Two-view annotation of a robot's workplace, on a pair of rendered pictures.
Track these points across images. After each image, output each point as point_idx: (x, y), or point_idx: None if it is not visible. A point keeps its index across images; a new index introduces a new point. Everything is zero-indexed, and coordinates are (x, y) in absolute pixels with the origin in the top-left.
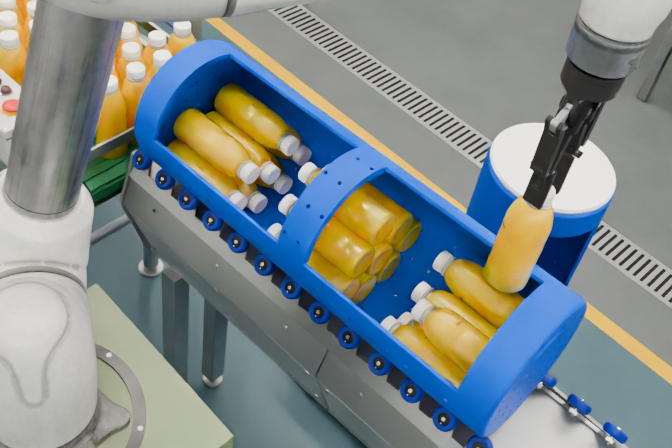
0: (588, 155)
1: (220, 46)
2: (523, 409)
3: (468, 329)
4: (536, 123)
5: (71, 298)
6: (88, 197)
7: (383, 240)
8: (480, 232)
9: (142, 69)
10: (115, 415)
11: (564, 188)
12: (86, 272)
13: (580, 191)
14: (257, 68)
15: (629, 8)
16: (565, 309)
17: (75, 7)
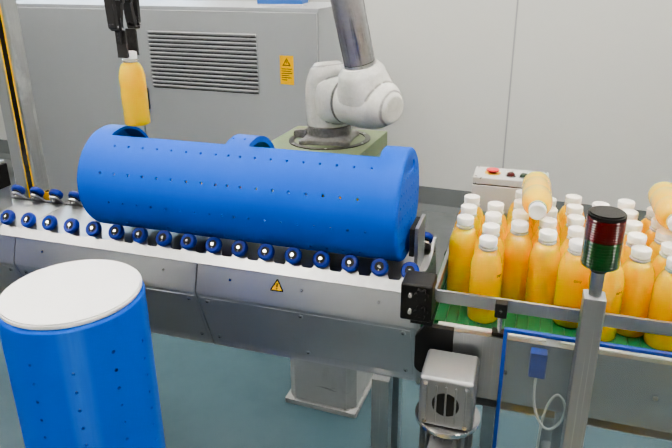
0: (24, 307)
1: (392, 157)
2: (107, 231)
3: None
4: (85, 317)
5: (320, 71)
6: (346, 75)
7: None
8: (153, 140)
9: (462, 206)
10: (304, 138)
11: (63, 275)
12: (339, 105)
13: (45, 277)
14: (354, 160)
15: None
16: (100, 128)
17: None
